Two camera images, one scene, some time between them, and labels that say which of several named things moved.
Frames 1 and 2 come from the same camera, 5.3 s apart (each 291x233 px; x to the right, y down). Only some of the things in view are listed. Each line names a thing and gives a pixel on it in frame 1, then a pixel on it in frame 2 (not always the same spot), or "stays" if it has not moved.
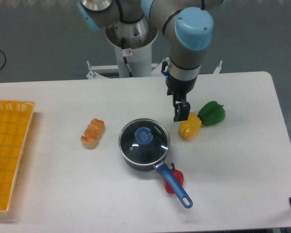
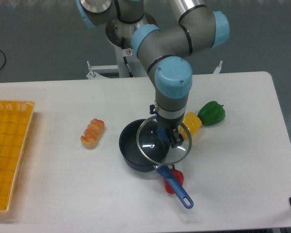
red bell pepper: (179, 175) stays
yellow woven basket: (10, 121) stays
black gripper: (178, 89) -> (172, 123)
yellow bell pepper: (189, 129) stays
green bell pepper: (211, 113) stays
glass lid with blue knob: (144, 141) -> (159, 152)
